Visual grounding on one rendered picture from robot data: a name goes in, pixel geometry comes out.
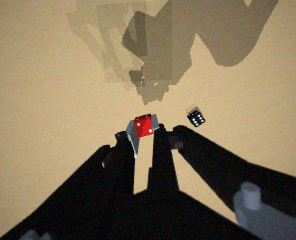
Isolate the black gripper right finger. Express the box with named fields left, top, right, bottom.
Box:
left=139, top=114, right=296, bottom=240

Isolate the tan flat mat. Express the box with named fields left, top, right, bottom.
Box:
left=96, top=0, right=173, bottom=83

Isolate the black die with white pips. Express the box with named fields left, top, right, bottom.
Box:
left=187, top=111, right=206, bottom=128

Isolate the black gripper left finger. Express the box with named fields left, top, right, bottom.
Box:
left=0, top=119, right=140, bottom=240

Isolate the red die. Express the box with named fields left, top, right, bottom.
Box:
left=134, top=113, right=153, bottom=137

